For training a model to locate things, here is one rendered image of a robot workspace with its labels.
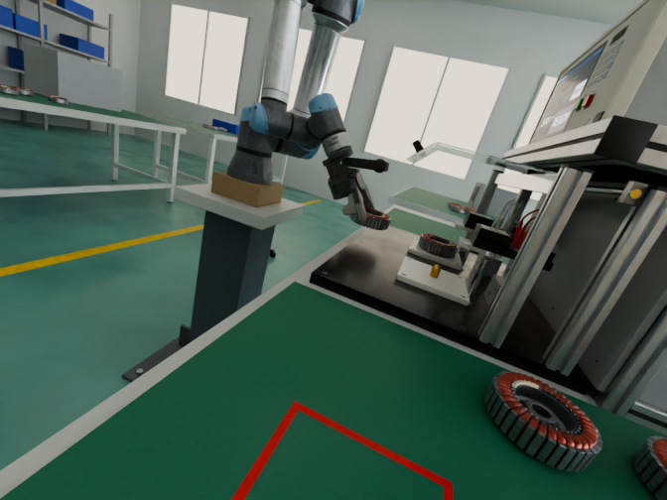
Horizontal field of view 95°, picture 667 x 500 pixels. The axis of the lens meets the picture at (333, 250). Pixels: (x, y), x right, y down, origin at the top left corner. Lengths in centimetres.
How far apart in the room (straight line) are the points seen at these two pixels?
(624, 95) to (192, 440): 68
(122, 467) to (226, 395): 9
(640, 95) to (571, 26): 529
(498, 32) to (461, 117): 117
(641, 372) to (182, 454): 57
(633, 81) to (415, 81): 504
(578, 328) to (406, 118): 510
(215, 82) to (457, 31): 431
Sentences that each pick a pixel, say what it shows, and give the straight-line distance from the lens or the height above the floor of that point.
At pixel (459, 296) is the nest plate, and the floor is 78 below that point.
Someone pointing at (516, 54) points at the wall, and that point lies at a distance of 572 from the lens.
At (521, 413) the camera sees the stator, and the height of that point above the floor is 79.
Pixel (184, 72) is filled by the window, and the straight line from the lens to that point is 761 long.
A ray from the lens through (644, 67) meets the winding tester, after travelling 65.
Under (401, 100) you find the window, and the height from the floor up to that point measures 189.
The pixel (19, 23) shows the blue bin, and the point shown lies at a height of 138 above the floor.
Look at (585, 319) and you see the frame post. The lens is 57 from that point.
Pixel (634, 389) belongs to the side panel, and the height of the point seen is 80.
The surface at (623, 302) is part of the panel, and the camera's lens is 63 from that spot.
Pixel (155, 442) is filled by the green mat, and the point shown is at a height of 75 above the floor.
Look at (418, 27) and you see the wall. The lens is 584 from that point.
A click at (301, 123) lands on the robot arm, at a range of 94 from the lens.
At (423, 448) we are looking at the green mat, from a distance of 37.
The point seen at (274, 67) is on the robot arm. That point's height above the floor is 114.
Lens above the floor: 100
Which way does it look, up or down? 19 degrees down
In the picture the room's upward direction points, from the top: 16 degrees clockwise
